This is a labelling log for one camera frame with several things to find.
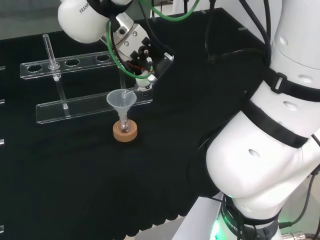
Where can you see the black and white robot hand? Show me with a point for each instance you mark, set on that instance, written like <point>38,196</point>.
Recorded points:
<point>140,52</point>

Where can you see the clear plastic funnel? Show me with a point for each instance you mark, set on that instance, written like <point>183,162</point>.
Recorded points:
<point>117,101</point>

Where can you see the round-bottom glass flask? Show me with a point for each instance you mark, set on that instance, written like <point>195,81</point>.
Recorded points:
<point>124,127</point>

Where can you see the clear acrylic funnel stand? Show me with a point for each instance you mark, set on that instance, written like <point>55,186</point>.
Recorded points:
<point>82,107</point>

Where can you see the clear glass rod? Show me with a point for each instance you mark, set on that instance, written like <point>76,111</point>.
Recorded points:
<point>53,63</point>

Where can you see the black bench cloth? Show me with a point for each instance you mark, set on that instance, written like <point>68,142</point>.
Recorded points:
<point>75,175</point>

